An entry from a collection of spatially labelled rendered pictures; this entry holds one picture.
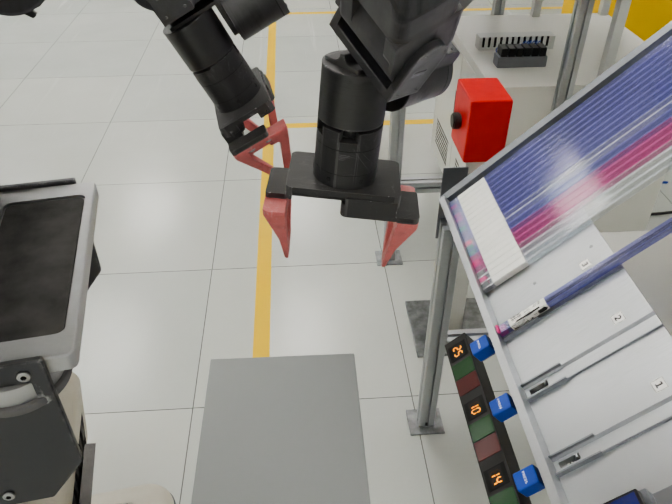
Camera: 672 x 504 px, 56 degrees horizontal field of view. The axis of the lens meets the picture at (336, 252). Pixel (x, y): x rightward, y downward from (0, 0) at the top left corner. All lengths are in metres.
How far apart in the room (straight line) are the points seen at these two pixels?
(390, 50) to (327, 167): 0.14
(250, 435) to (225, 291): 1.20
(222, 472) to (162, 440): 0.83
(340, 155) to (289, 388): 0.56
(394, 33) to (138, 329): 1.72
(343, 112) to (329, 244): 1.80
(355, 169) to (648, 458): 0.45
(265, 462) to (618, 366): 0.49
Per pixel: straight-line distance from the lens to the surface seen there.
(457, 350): 1.01
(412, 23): 0.43
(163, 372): 1.91
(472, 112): 1.51
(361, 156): 0.54
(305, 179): 0.56
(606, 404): 0.83
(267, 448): 0.96
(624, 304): 0.89
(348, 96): 0.51
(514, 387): 0.88
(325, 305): 2.05
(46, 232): 0.64
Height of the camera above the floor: 1.38
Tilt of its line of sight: 37 degrees down
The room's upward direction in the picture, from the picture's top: straight up
